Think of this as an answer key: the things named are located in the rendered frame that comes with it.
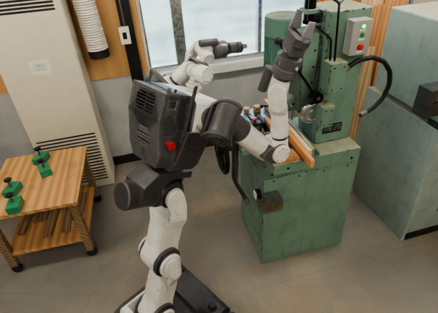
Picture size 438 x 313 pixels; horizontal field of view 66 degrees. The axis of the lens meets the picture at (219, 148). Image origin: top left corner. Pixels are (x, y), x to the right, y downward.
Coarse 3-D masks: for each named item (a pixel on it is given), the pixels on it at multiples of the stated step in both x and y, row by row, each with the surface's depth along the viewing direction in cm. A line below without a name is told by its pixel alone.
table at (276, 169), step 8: (264, 112) 207; (288, 144) 177; (240, 152) 183; (248, 152) 180; (264, 160) 175; (296, 160) 164; (272, 168) 164; (280, 168) 164; (288, 168) 165; (296, 168) 166; (304, 168) 168
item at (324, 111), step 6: (324, 102) 174; (330, 102) 174; (318, 108) 174; (324, 108) 170; (330, 108) 171; (318, 114) 175; (324, 114) 171; (330, 114) 172; (318, 120) 176; (324, 120) 173; (330, 120) 174; (318, 126) 177; (324, 126) 175; (330, 126) 177
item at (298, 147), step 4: (292, 136) 175; (292, 140) 174; (296, 140) 172; (292, 144) 175; (296, 144) 170; (300, 144) 169; (296, 148) 171; (300, 148) 166; (300, 152) 166; (304, 152) 163; (304, 156) 163; (308, 156) 160; (304, 160) 164; (308, 160) 159; (312, 160) 157; (308, 164) 160; (312, 164) 158
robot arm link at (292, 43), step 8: (288, 32) 111; (296, 32) 113; (288, 40) 112; (296, 40) 106; (288, 48) 111; (296, 48) 109; (304, 48) 107; (280, 56) 113; (288, 56) 113; (296, 56) 111; (280, 64) 114; (288, 64) 112; (296, 64) 112; (288, 72) 114; (296, 72) 116
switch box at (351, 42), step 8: (352, 24) 153; (360, 24) 153; (368, 24) 154; (352, 32) 154; (360, 32) 155; (368, 32) 156; (344, 40) 161; (352, 40) 156; (360, 40) 157; (368, 40) 158; (344, 48) 163; (352, 48) 158
